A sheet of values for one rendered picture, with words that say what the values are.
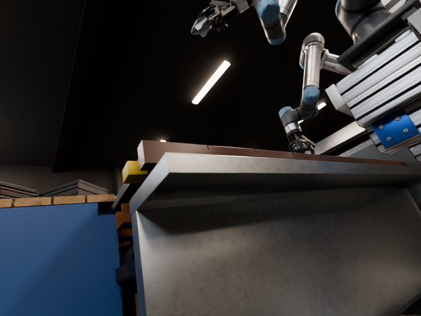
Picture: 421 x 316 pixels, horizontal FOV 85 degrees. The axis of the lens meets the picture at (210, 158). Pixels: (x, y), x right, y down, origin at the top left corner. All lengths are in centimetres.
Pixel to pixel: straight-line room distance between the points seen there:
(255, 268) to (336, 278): 26
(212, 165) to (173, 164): 6
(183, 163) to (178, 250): 19
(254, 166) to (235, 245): 20
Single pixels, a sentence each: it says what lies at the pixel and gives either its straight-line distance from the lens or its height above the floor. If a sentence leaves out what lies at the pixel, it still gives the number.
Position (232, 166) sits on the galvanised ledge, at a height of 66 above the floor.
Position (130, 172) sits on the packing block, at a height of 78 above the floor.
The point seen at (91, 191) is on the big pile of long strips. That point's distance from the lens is 82.
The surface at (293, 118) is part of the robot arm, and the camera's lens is 132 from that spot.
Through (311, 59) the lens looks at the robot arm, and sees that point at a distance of 139.
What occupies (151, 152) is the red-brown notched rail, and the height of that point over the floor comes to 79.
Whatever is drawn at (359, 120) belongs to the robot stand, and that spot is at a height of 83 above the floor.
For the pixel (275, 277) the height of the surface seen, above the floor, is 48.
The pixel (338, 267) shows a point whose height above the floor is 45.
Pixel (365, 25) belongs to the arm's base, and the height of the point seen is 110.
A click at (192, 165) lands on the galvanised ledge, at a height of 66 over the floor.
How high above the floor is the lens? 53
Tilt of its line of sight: 24 degrees up
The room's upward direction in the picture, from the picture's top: 14 degrees counter-clockwise
